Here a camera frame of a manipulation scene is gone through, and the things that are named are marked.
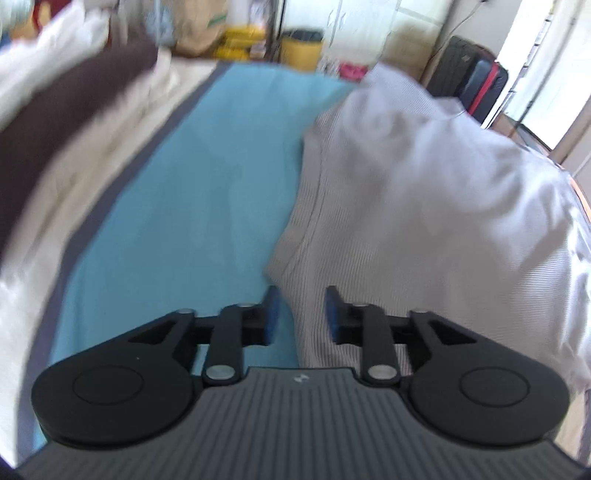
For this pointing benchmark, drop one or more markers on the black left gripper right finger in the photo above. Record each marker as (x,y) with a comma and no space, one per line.
(463,384)

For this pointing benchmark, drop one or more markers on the yellow waste bin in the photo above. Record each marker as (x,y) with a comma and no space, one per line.
(301,49)

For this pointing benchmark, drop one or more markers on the dark brown garment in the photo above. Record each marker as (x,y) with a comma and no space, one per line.
(56,113)

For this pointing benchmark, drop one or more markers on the white crumpled duvet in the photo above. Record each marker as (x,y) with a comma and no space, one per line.
(76,35)

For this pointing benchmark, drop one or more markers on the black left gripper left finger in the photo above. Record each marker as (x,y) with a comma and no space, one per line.
(141,383)

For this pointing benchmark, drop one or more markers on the black suitcase with red strap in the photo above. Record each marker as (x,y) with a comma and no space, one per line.
(470,73)

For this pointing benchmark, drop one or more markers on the striped multicolour bed sheet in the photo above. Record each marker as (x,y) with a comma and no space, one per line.
(173,197)

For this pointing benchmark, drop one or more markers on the light grey waffle knit garment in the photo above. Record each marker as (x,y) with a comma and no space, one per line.
(406,202)

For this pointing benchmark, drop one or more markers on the brown paper bag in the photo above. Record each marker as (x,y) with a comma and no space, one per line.
(198,24)

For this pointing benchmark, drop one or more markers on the yellow box on floor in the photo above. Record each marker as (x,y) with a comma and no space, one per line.
(242,44)

